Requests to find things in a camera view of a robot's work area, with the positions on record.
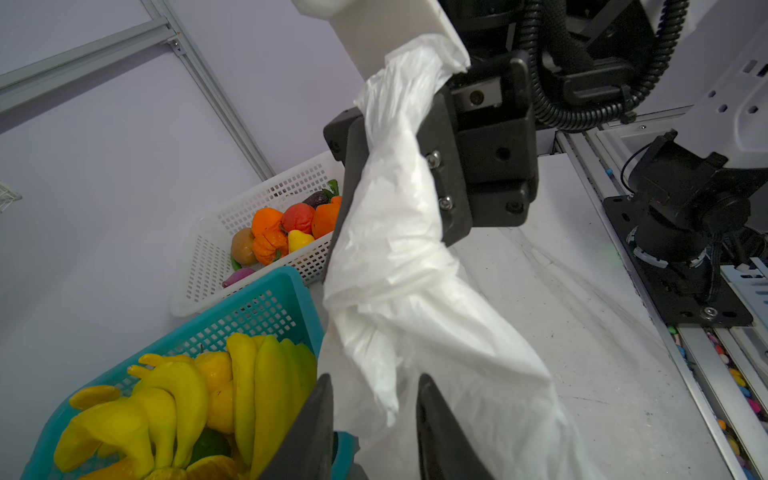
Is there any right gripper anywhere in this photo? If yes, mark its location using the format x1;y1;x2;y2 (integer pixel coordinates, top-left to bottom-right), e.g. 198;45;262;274
322;51;539;281

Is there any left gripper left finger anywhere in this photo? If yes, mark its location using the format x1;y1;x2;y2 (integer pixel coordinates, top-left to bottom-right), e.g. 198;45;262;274
259;374;334;480

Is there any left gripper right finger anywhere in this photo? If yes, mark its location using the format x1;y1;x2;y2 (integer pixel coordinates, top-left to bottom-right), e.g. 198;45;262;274
416;373;493;480

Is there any white plastic bag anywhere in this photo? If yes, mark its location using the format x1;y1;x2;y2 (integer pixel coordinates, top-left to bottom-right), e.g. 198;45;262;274
320;34;600;479

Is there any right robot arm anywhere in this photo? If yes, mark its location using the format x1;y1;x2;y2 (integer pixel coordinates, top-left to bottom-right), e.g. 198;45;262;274
306;1;767;330

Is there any large yellow banana bunch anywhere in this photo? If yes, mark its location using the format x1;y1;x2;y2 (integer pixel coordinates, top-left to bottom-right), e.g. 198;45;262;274
227;333;317;479

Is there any dark wrinkled toy eggplant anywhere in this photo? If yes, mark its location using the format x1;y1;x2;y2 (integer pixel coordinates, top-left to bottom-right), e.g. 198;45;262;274
303;179;340;209

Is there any orange toy fruit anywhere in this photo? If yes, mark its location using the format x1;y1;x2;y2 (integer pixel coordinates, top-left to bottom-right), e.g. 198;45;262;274
311;203;341;239
251;207;283;237

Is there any red toy tomato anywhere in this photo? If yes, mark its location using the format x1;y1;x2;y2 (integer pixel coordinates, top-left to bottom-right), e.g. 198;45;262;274
281;203;315;234

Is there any yellow toy lemon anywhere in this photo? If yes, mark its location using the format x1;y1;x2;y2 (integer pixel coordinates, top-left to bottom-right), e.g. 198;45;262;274
287;230;315;253

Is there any teal plastic basket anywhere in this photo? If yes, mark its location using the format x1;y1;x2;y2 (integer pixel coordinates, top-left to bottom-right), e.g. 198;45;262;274
21;267;325;479

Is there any small yellow banana bunch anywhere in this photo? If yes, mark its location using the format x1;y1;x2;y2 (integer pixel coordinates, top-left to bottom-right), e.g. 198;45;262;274
53;361;208;479

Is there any brown toy potato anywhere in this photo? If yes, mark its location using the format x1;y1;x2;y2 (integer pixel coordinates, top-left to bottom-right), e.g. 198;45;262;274
230;228;258;266

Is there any white plastic basket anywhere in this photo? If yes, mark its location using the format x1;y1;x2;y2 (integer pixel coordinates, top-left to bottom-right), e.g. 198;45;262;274
170;152;344;318

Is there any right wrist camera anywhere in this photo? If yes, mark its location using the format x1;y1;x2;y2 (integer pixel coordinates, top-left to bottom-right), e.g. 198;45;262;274
294;0;464;79

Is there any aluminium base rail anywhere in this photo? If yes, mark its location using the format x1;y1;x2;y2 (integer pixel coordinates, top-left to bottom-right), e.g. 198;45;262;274
555;111;767;479

